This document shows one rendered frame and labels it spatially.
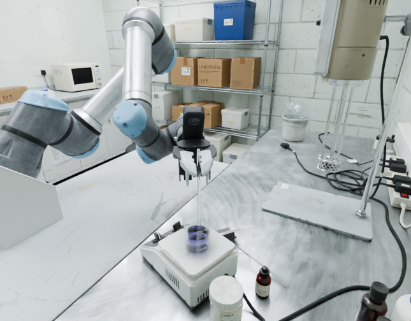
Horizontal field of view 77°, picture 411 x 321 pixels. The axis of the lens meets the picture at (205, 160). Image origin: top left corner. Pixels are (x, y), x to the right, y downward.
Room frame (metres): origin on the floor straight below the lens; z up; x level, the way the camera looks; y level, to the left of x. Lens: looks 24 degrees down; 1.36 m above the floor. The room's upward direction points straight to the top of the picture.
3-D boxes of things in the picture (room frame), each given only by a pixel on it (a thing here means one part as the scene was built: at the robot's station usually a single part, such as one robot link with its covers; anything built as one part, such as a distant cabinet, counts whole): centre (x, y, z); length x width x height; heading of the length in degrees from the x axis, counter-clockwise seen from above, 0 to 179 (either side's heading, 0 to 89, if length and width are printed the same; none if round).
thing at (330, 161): (0.68, -0.36, 1.17); 0.07 x 0.07 x 0.25
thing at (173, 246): (0.42, 0.02, 0.98); 0.12 x 0.12 x 0.01; 42
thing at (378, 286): (0.31, -0.29, 0.95); 0.04 x 0.04 x 0.10
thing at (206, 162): (0.46, 0.00, 1.14); 0.09 x 0.03 x 0.06; 8
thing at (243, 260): (0.47, -0.08, 0.91); 0.06 x 0.06 x 0.02
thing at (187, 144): (0.56, 0.03, 1.13); 0.12 x 0.08 x 0.09; 7
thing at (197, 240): (0.41, 0.02, 1.02); 0.06 x 0.05 x 0.08; 109
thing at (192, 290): (0.44, 0.04, 0.94); 0.22 x 0.13 x 0.08; 42
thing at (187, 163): (0.45, 0.03, 1.14); 0.09 x 0.03 x 0.06; 6
